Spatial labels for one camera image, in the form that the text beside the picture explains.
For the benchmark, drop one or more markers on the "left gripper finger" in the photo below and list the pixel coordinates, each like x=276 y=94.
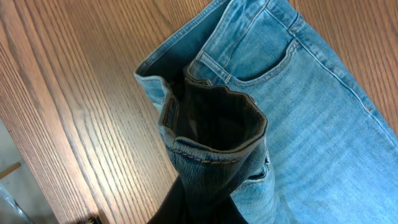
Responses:
x=174 y=210

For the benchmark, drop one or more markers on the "light blue denim jeans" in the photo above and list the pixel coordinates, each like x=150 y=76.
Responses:
x=254 y=105

